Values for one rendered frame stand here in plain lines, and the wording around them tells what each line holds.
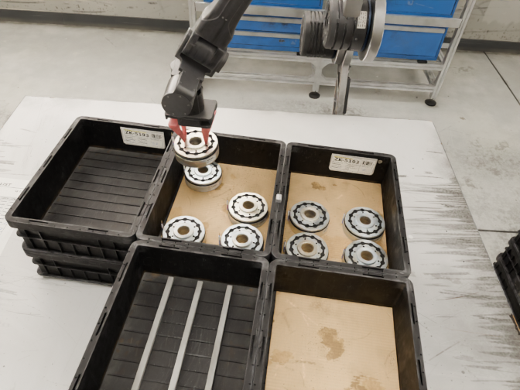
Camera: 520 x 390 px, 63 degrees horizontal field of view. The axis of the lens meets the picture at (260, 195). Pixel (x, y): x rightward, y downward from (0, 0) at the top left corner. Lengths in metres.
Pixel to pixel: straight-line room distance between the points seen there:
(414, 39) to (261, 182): 2.03
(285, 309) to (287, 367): 0.13
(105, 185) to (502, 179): 2.29
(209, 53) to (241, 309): 0.53
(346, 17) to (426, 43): 1.82
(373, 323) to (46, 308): 0.78
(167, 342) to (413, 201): 0.89
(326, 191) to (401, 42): 1.95
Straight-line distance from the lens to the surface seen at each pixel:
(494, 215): 2.64
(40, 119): 1.78
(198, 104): 0.91
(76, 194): 1.24
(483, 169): 2.91
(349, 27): 1.30
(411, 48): 3.08
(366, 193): 1.24
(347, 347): 0.96
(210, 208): 1.14
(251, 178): 1.22
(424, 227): 1.40
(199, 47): 0.83
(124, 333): 0.97
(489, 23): 4.19
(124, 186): 1.23
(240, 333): 0.94
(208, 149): 0.99
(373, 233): 1.10
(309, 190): 1.21
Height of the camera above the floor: 1.68
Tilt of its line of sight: 46 degrees down
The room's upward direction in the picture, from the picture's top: 4 degrees clockwise
